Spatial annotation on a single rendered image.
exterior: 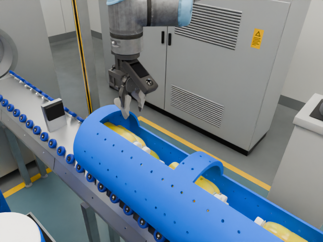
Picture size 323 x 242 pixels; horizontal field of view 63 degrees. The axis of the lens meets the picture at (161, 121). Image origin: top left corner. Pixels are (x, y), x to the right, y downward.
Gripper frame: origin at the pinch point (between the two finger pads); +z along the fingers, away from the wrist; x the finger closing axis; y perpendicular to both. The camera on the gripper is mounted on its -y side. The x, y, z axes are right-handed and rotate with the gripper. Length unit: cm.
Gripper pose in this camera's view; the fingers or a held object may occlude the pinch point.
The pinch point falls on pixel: (134, 113)
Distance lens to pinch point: 84.9
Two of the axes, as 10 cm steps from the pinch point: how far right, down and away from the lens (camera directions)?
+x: -6.7, 4.1, -6.2
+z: -0.3, 8.2, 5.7
